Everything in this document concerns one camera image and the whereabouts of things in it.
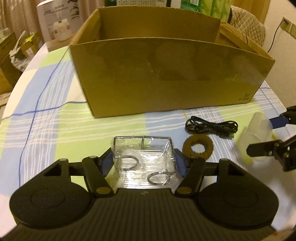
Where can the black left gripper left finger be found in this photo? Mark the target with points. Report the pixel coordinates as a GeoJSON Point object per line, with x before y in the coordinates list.
{"type": "Point", "coordinates": [95, 171]}

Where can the checkered tablecloth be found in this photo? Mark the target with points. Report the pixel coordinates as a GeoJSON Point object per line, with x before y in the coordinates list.
{"type": "Point", "coordinates": [47, 118]}

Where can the clear box with wire frame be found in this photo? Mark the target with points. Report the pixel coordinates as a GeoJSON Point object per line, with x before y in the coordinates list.
{"type": "Point", "coordinates": [144, 162]}

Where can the white humidifier box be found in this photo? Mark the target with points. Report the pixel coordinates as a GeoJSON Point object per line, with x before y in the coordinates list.
{"type": "Point", "coordinates": [58, 20]}

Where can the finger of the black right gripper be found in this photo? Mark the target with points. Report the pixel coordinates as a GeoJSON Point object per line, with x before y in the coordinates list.
{"type": "Point", "coordinates": [286, 118]}
{"type": "Point", "coordinates": [271, 148]}

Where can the brown cardboard box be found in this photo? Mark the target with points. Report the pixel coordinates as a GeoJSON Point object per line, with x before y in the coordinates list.
{"type": "Point", "coordinates": [143, 59]}

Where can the green tissue pack bundle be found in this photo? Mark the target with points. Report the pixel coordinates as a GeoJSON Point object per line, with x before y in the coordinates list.
{"type": "Point", "coordinates": [215, 8]}

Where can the wall power socket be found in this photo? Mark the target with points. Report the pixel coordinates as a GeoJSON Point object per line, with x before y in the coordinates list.
{"type": "Point", "coordinates": [289, 27]}

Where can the white plastic trash bag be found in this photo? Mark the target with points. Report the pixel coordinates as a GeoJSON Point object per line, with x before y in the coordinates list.
{"type": "Point", "coordinates": [20, 58]}

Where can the translucent plastic cup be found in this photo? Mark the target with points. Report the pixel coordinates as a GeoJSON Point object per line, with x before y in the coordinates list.
{"type": "Point", "coordinates": [259, 130]}

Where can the cardboard box at left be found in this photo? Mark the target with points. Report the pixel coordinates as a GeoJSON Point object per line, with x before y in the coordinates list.
{"type": "Point", "coordinates": [9, 75]}

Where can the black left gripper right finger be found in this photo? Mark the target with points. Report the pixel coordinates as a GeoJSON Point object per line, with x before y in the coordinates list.
{"type": "Point", "coordinates": [191, 171]}

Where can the quilted beige chair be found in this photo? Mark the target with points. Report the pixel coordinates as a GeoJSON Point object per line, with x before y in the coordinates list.
{"type": "Point", "coordinates": [247, 23]}

